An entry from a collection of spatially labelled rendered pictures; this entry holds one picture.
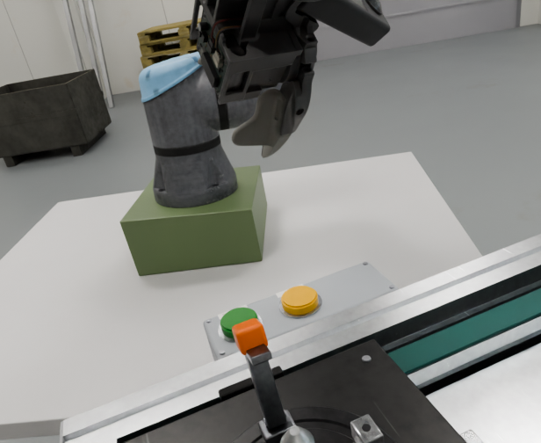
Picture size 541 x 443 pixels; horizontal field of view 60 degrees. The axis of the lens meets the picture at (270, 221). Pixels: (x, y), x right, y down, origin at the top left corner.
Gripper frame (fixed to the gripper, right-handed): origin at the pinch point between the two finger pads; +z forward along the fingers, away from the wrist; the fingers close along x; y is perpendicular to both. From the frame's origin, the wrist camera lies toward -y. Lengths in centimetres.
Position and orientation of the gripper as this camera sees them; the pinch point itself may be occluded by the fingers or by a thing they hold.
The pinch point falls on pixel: (256, 112)
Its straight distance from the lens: 50.9
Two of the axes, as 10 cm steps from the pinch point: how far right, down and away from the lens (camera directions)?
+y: -8.8, 2.8, -3.7
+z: -2.6, 3.7, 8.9
